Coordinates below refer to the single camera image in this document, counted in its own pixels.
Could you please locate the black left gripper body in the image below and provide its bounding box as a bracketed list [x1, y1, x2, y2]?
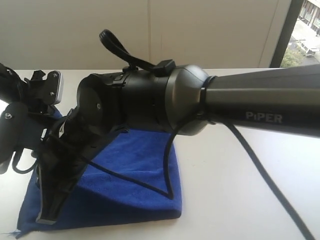
[24, 70, 55, 115]

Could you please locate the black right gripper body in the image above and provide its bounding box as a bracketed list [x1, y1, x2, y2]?
[38, 107, 125, 198]

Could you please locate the blue microfiber towel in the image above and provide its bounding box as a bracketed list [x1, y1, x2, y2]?
[16, 130, 182, 238]

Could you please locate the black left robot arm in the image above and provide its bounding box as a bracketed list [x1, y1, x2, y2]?
[0, 64, 62, 115]

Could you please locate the white van outside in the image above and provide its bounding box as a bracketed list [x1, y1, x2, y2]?
[299, 41, 320, 57]

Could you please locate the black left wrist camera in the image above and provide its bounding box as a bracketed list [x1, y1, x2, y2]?
[45, 70, 64, 105]

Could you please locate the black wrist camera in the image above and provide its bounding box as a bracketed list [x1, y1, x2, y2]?
[45, 70, 64, 105]
[0, 102, 44, 174]

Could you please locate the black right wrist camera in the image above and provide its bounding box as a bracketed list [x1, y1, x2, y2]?
[0, 102, 44, 174]

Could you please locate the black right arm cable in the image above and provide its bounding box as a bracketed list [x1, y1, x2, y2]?
[87, 29, 315, 240]

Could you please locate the dark window frame post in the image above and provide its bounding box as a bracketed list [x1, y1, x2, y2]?
[269, 0, 304, 68]

